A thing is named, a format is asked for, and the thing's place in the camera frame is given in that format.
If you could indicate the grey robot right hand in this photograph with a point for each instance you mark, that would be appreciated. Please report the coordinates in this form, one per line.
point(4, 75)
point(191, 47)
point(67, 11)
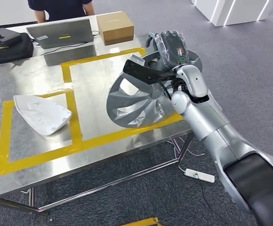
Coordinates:
point(171, 50)

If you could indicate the grey plastic wheel cover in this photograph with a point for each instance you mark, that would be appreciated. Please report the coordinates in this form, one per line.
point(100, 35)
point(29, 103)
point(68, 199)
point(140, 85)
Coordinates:
point(127, 103)

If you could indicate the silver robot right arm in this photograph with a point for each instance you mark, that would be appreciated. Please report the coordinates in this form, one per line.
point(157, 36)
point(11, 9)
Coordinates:
point(204, 118)

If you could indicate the stainless steel workbench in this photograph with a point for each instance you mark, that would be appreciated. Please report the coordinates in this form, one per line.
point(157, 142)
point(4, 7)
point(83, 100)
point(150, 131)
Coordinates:
point(91, 93)

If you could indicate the white plastic body part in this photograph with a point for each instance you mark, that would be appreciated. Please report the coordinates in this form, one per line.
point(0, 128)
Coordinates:
point(42, 115)

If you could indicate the brown cardboard box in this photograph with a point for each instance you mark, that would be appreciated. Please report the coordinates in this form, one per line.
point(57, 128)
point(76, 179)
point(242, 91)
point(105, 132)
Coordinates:
point(115, 28)

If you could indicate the white block with light strips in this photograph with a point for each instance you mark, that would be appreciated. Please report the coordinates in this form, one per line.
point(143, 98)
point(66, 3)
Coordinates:
point(240, 12)

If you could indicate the white power strip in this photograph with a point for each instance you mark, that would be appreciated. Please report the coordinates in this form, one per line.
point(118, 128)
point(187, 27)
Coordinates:
point(200, 176)

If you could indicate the grey laptop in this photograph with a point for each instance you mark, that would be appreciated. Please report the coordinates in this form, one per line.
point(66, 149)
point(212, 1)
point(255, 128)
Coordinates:
point(61, 32)

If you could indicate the yellow tape double rectangle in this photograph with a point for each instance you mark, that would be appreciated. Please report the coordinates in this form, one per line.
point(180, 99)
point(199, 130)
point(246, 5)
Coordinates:
point(75, 124)

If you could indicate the person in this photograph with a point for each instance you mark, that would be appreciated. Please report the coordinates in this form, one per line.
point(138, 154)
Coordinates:
point(61, 7)

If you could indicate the yellow floor tape square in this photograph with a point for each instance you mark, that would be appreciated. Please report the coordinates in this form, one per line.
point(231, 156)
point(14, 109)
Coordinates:
point(145, 222)

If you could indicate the black bag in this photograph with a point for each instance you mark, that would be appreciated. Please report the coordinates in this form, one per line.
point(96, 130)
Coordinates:
point(14, 53)

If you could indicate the black device with yellow marks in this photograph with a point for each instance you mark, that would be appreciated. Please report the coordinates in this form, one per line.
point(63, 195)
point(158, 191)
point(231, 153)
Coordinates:
point(7, 36)

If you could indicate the black camera mounting bracket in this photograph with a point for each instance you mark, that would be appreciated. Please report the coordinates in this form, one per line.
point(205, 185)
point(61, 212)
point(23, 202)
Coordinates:
point(145, 73)

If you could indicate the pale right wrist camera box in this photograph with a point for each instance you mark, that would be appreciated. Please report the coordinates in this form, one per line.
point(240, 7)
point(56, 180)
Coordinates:
point(137, 60)

